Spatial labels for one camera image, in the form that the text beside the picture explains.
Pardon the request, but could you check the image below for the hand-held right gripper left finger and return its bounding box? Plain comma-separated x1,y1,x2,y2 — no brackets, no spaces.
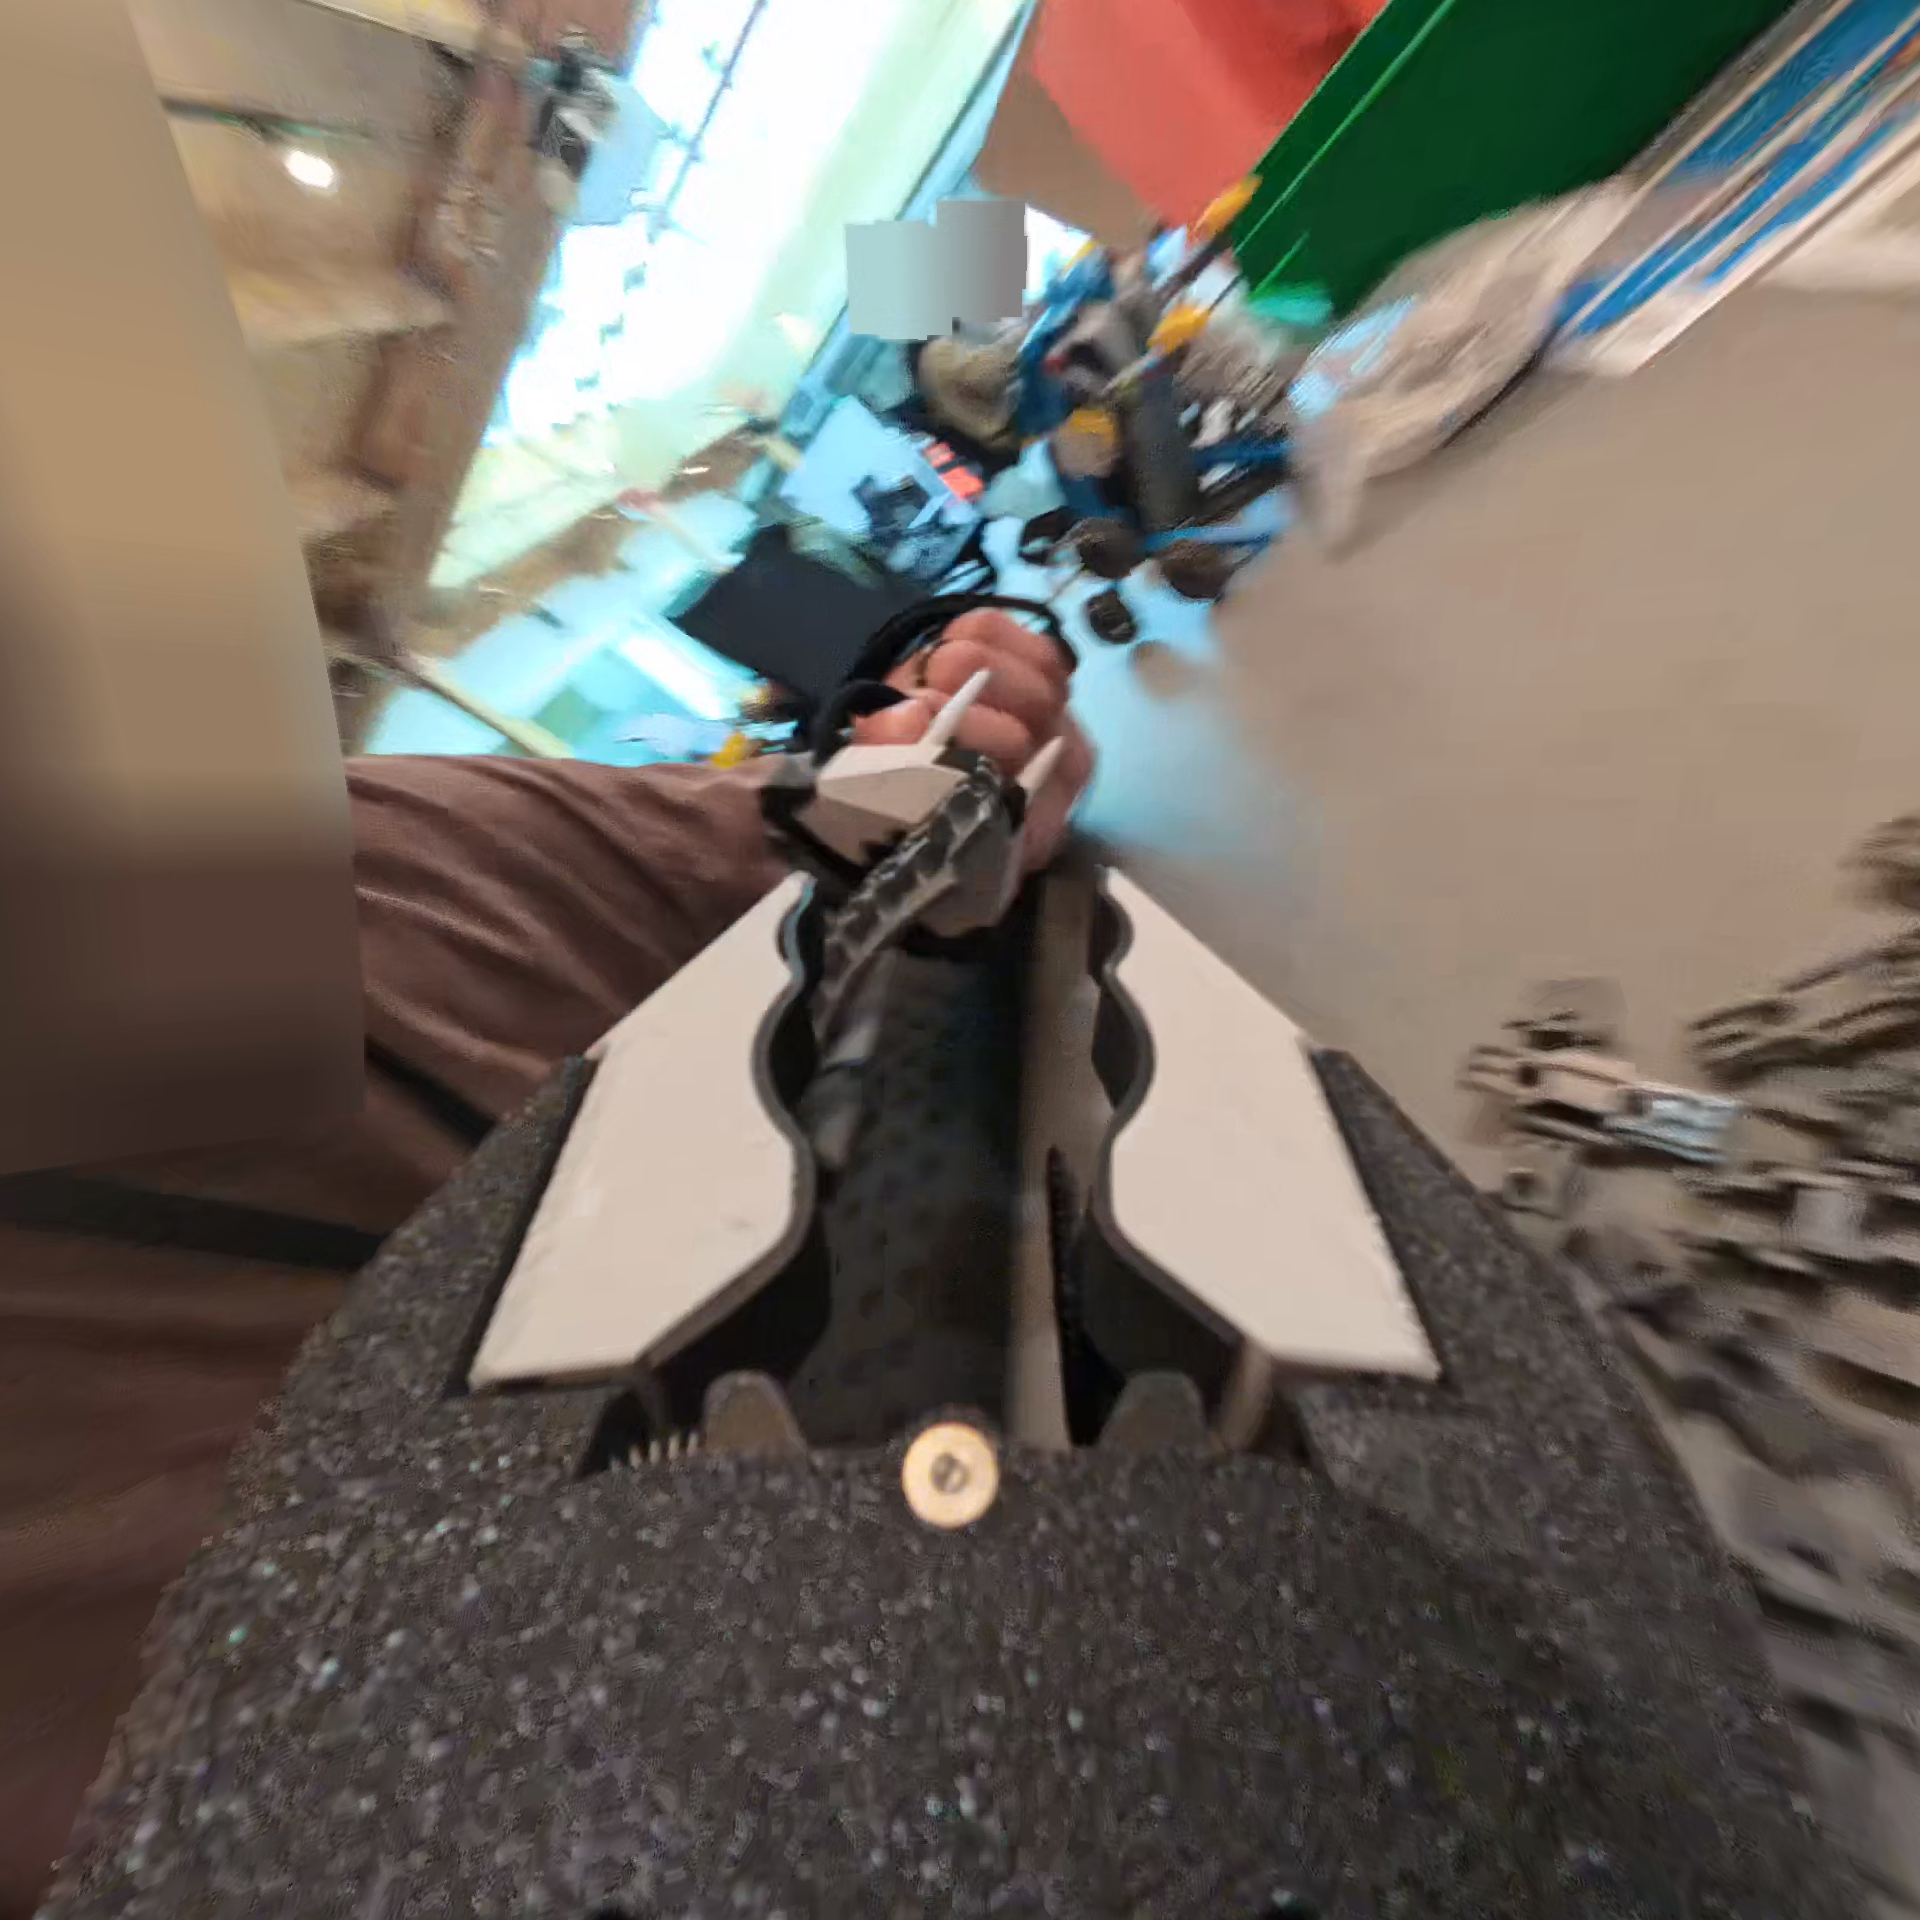
466,873,824,1389

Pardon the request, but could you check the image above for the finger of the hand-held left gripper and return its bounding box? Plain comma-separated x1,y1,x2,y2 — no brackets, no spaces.
803,667,998,869
920,732,1069,939

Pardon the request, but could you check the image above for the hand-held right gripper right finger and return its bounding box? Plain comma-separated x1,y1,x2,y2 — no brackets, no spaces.
1089,871,1443,1450

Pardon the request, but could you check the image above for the assembled grey track chain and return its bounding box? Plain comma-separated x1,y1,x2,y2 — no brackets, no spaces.
792,756,1028,1179

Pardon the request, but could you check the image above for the pile of grey track links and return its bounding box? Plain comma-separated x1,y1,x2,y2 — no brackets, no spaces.
1459,816,1920,1920

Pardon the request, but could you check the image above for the grey desk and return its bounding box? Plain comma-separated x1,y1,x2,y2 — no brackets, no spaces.
1005,277,1920,1920

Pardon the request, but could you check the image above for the person's left hand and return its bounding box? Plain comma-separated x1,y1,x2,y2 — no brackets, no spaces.
852,603,1100,939

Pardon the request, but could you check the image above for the black office chair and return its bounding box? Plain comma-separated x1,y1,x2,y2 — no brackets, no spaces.
673,522,932,707

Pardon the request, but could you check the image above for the blue toy vehicle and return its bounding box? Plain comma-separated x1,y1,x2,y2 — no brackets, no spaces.
1012,172,1314,647

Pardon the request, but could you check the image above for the clear plastic bag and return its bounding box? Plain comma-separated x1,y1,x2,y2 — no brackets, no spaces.
1297,211,1601,505

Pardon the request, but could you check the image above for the green plastic bin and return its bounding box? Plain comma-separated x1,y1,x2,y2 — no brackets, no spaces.
1227,0,1801,320

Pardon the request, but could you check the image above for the blue sticker sheet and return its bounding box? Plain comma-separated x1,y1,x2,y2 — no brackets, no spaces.
1553,0,1920,368

